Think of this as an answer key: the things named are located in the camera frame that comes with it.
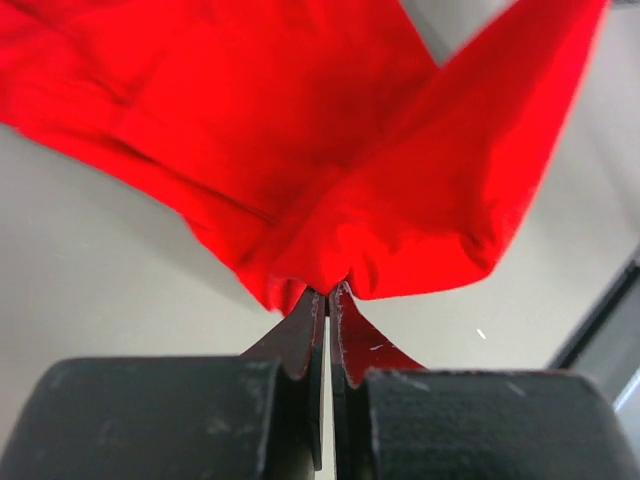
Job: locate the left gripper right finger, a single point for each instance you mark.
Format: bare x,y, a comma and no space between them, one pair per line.
357,347

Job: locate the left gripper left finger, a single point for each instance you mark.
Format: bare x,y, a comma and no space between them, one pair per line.
296,344

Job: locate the red t shirt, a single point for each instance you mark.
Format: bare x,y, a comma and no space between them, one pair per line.
307,143

